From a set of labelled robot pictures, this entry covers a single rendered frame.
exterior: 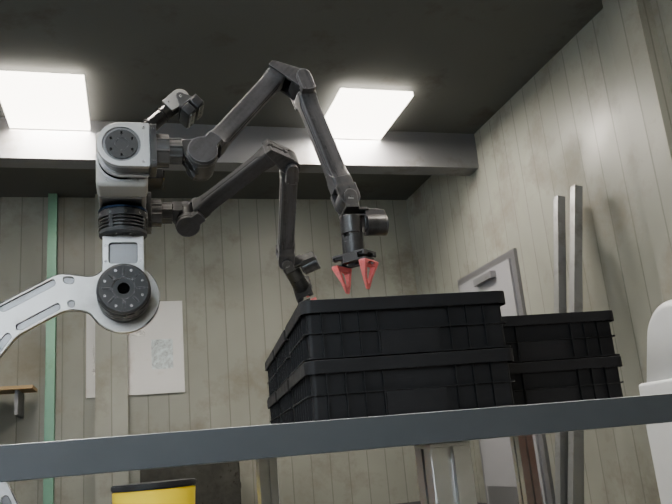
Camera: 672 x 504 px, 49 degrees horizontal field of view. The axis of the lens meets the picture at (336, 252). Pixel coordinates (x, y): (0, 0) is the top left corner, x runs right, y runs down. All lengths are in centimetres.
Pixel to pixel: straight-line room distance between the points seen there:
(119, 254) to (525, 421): 138
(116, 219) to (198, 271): 578
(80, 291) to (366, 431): 136
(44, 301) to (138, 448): 131
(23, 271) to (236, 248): 213
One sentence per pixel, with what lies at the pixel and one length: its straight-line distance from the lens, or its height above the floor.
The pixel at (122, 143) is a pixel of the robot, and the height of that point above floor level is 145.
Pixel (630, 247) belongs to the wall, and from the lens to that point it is 515.
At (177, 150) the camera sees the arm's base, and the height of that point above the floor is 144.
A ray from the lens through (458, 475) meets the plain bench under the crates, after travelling 105.
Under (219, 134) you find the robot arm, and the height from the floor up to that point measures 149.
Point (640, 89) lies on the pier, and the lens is 499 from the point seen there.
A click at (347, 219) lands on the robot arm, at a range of 193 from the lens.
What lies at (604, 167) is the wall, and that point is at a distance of 538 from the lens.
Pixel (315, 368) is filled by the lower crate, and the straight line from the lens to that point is 132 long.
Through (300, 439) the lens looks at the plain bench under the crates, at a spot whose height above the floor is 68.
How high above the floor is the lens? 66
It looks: 15 degrees up
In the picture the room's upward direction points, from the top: 5 degrees counter-clockwise
